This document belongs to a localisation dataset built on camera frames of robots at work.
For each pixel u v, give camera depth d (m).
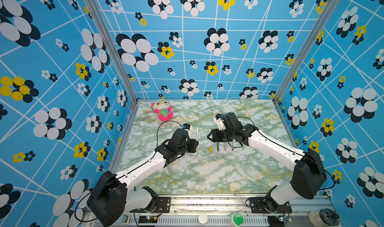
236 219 0.63
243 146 0.67
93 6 0.72
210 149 0.93
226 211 0.73
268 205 0.65
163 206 0.73
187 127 0.74
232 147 0.68
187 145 0.70
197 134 1.00
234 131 0.63
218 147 0.94
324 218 0.62
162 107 1.07
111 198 0.40
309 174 0.42
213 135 0.75
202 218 0.64
